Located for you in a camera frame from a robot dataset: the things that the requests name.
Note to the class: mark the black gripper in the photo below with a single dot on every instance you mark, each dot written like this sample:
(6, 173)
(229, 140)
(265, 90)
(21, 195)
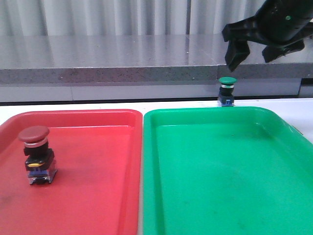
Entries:
(277, 23)

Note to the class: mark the red mushroom push button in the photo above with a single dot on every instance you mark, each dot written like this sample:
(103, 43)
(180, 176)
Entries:
(40, 164)

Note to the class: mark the green mushroom push button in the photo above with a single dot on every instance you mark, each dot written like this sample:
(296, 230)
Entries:
(225, 95)

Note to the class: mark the grey stone counter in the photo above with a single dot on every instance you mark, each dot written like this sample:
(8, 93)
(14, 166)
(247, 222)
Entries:
(82, 68)

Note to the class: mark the red plastic tray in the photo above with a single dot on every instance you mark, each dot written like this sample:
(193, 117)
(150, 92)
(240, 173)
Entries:
(96, 188)

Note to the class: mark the white corrugated curtain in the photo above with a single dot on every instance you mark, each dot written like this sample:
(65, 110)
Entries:
(121, 17)

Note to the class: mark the green plastic tray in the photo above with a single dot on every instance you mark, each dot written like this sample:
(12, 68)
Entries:
(225, 171)

